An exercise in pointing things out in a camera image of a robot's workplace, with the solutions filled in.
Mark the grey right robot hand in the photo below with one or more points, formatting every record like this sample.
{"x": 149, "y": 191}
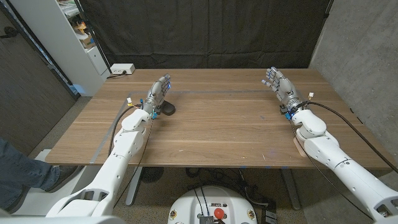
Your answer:
{"x": 284, "y": 87}

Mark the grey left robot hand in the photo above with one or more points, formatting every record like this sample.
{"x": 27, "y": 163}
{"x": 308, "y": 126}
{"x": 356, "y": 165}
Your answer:
{"x": 157, "y": 93}

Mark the pink square jewelry box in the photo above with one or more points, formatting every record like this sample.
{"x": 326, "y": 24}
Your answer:
{"x": 299, "y": 149}

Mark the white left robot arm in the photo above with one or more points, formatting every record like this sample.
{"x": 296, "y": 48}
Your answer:
{"x": 124, "y": 146}

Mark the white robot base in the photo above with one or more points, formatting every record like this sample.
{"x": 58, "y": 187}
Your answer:
{"x": 186, "y": 208}

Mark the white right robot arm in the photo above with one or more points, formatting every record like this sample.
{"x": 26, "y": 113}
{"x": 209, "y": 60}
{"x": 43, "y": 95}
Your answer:
{"x": 329, "y": 149}

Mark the black glasses case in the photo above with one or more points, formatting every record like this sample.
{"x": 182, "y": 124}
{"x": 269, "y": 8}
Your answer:
{"x": 169, "y": 109}

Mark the white power outlet box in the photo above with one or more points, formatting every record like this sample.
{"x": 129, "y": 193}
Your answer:
{"x": 122, "y": 68}

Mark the small cardboard box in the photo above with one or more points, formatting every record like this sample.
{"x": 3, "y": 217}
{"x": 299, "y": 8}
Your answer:
{"x": 88, "y": 41}

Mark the black backdrop stand pole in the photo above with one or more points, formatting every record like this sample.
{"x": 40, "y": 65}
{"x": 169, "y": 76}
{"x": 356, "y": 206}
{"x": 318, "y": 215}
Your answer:
{"x": 103, "y": 56}

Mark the black backdrop curtain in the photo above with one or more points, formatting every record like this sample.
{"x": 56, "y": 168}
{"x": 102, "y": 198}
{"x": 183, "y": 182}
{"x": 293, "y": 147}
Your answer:
{"x": 205, "y": 31}

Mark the black round floor fan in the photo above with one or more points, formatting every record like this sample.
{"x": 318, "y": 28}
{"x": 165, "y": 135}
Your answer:
{"x": 151, "y": 174}

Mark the grey table leg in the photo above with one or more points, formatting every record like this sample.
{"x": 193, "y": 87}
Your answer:
{"x": 290, "y": 189}
{"x": 133, "y": 186}

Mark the yellow toy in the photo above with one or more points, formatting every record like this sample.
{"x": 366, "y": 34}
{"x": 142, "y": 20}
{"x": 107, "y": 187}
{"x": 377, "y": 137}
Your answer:
{"x": 80, "y": 27}

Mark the white shelf cabinet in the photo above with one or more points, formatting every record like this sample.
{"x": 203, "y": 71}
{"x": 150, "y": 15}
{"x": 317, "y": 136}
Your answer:
{"x": 62, "y": 46}

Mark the dark shoe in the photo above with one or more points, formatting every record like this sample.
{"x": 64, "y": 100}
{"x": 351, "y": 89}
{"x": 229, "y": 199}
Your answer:
{"x": 65, "y": 174}

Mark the black floor power strip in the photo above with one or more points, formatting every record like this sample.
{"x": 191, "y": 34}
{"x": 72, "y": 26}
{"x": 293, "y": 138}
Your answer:
{"x": 270, "y": 214}

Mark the white floor board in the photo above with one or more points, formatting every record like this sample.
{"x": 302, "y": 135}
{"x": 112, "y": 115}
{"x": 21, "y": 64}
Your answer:
{"x": 42, "y": 155}

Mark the red emergency stop button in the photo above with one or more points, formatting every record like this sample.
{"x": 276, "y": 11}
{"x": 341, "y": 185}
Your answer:
{"x": 219, "y": 213}

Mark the person leg in jeans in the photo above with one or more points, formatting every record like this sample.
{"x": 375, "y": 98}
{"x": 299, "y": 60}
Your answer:
{"x": 21, "y": 174}

